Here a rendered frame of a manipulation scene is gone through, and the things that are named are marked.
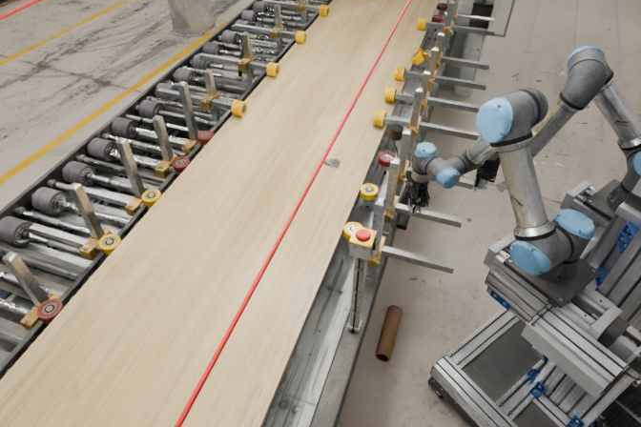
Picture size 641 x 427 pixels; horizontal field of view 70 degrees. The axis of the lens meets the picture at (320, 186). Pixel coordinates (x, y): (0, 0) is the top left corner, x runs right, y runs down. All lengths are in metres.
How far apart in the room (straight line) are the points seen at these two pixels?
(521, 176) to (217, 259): 1.10
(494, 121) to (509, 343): 1.42
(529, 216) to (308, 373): 0.97
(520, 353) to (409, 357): 0.54
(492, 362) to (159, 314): 1.54
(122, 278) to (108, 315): 0.15
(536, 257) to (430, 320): 1.36
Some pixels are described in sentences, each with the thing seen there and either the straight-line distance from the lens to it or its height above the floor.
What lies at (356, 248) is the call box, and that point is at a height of 1.20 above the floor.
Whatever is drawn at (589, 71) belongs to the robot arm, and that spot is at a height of 1.54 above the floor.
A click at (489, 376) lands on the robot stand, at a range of 2.42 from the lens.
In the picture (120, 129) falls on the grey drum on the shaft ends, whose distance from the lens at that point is 2.74.
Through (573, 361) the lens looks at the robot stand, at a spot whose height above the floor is 0.95.
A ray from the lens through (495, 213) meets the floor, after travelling 3.42.
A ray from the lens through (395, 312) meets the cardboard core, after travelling 2.64.
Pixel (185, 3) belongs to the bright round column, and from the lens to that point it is 5.64.
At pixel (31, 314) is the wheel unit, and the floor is 0.83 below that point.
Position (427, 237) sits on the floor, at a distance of 3.12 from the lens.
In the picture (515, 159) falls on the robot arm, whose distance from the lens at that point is 1.42.
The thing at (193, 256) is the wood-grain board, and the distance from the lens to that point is 1.85.
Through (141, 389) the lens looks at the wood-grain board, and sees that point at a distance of 1.61.
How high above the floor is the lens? 2.29
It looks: 42 degrees down
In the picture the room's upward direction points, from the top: straight up
